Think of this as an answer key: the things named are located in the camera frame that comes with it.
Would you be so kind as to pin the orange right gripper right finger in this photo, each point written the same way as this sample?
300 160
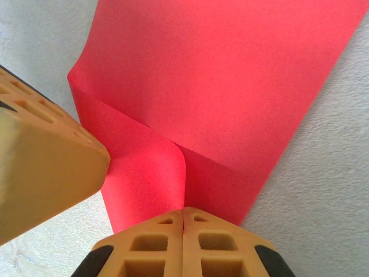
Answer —
219 254

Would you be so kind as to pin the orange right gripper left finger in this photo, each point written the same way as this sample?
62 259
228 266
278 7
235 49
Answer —
150 254

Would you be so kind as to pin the red cloth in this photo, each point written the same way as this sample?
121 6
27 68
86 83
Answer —
216 86

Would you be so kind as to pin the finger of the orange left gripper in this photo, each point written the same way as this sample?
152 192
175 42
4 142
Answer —
49 161

